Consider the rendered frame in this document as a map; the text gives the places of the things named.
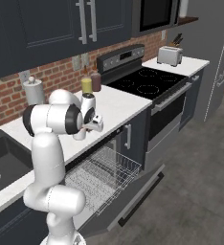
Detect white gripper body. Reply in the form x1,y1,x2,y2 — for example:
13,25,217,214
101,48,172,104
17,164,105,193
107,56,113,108
73,125,88,142

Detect dark lower cabinet door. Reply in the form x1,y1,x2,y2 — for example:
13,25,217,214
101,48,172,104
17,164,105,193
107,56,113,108
120,108,150,171

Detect grey dishwasher door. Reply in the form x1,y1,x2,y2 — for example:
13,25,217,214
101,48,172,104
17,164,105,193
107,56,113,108
75,164,166,239

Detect yellow squeeze bottle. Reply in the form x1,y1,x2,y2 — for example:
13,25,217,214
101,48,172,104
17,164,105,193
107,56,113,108
80,65,94,96

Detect maroon squeeze bottle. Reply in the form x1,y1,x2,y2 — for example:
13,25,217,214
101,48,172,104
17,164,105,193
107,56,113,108
90,61,102,93

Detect white paper towel roll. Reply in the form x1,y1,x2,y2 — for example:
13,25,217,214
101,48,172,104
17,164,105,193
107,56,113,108
22,76,47,106

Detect black sink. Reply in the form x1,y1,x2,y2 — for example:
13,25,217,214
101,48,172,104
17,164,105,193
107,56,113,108
0,128,35,199

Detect black and steel stove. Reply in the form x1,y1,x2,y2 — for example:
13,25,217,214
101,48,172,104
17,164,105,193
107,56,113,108
96,43,198,172

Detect dark cabinet under sink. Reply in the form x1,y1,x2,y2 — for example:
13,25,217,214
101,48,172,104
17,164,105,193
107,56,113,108
0,197,52,245

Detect dark cabinet beside fridge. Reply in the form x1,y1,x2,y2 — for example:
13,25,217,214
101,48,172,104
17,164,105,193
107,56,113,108
179,66,205,132

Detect silver toaster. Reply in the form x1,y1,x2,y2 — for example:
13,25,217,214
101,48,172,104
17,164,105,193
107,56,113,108
156,45,184,67

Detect wooden knife block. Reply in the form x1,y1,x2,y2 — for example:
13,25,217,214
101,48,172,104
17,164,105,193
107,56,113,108
168,33,184,49

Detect steel microwave oven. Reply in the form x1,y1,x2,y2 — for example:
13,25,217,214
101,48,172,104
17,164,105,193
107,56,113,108
131,0,182,38

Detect grey fridge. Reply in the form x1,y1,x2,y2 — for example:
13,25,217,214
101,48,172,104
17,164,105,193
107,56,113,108
166,0,224,123

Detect brown wooden shelf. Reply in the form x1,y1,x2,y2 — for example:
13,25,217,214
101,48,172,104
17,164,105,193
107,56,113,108
177,15,200,27

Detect white wire dishwasher rack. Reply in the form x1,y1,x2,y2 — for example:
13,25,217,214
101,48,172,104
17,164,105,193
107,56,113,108
64,145,143,216

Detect silver lower cabinet handle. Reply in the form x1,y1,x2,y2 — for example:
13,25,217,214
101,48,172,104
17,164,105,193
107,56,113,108
123,123,132,150

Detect black dishwasher door handle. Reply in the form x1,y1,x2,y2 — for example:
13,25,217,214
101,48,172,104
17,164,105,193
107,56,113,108
118,171,166,228

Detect silver oven door handle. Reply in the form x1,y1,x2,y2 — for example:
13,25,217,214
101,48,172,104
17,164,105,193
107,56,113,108
150,81,193,113

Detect silver cupboard door handle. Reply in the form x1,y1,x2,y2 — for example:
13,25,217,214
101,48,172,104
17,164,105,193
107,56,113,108
75,0,88,45
86,0,99,43

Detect dark cupboard door with handle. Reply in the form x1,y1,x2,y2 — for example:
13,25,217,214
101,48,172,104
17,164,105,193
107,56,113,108
86,0,133,52
0,0,89,81

